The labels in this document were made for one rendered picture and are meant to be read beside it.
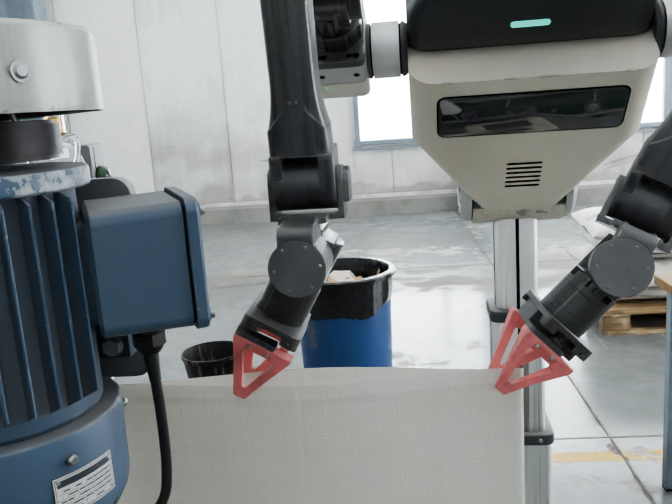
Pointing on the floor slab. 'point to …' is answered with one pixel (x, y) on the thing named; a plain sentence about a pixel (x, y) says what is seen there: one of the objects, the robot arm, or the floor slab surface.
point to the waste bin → (352, 318)
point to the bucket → (209, 359)
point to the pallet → (619, 318)
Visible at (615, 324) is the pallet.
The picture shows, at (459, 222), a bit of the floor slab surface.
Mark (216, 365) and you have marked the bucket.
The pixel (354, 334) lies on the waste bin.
